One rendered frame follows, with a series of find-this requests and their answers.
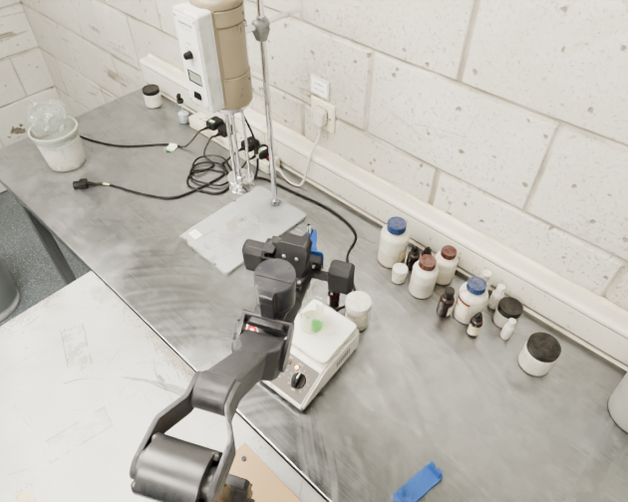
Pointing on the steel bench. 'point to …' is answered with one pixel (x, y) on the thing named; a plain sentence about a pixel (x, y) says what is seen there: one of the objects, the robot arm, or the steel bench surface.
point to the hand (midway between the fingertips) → (307, 244)
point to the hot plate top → (312, 345)
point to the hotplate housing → (320, 369)
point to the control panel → (291, 376)
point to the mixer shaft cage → (241, 178)
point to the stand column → (268, 111)
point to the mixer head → (214, 54)
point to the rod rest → (419, 484)
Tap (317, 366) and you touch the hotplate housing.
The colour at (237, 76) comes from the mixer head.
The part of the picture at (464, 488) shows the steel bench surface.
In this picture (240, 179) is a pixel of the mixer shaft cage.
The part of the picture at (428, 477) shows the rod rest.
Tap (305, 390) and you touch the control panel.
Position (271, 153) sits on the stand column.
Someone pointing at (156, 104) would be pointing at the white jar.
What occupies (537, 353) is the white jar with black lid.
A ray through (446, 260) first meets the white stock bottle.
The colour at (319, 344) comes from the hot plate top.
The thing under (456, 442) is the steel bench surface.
